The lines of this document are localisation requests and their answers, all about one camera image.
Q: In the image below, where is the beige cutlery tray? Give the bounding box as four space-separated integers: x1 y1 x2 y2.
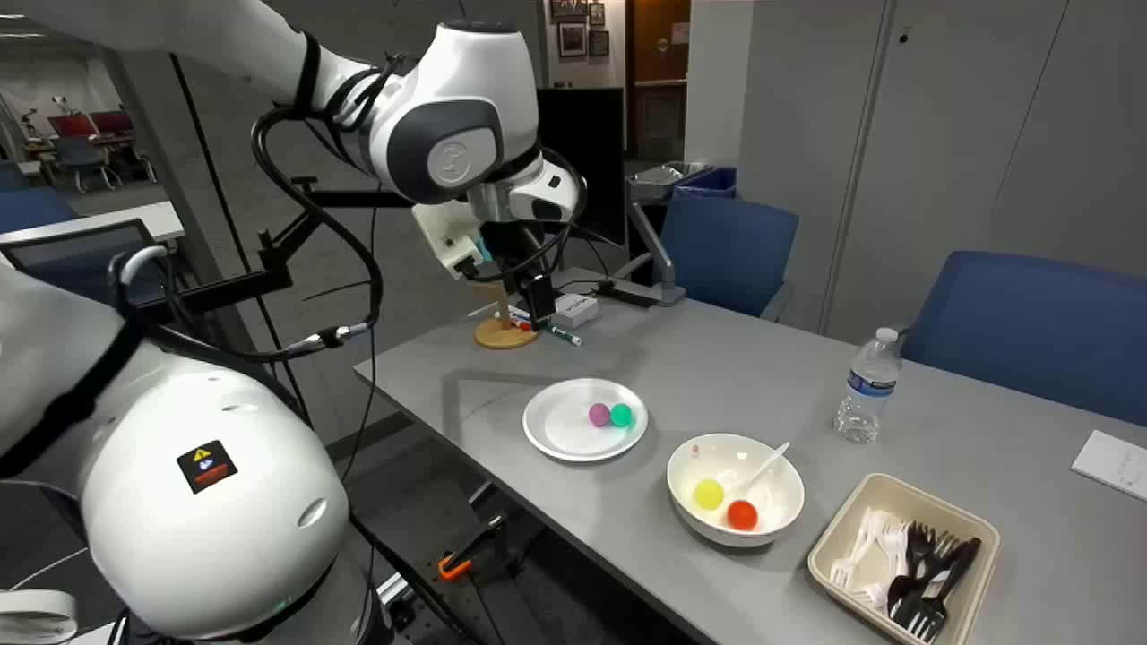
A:
802 471 1002 617

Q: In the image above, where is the gray desk stand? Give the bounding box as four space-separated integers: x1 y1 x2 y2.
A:
593 196 690 310

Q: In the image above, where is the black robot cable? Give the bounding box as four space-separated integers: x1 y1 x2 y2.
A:
246 34 586 365

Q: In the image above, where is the white bowl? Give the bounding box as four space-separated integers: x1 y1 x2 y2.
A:
663 432 811 552

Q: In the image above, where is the clear plastic water bottle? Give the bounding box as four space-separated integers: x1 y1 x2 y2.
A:
832 324 904 449

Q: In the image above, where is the orange black clamp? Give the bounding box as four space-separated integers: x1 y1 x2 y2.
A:
433 509 530 587

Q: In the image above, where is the white paper sheet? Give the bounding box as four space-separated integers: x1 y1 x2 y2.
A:
1068 427 1147 501

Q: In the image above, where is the black monitor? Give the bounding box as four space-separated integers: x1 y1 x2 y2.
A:
534 84 626 248

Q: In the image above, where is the wooden mug tree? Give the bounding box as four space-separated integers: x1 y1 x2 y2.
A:
461 281 544 354

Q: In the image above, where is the blue office chair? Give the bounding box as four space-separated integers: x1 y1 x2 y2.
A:
658 188 802 324
899 248 1147 432

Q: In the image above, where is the white round plate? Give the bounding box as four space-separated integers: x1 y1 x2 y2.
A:
521 374 652 466

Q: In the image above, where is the small white box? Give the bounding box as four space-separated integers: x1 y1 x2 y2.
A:
549 292 603 331

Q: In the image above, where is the black camera mount rod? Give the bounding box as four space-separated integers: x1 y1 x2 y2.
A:
174 176 415 318

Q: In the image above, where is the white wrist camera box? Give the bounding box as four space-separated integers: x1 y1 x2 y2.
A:
408 196 493 288

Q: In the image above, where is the blue bin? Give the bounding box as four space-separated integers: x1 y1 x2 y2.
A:
676 166 742 201

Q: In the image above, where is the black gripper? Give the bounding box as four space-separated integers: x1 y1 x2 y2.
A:
473 212 566 331

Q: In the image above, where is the wooden door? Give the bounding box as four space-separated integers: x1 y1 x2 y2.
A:
626 0 690 86

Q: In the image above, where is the white plastic fork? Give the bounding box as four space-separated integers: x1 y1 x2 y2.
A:
851 512 906 602
856 504 915 587
826 515 881 595

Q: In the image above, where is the black plastic fork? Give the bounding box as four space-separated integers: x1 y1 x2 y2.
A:
884 521 959 613
889 533 985 642

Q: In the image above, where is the white cabinet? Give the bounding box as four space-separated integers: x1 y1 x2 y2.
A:
736 0 1147 350

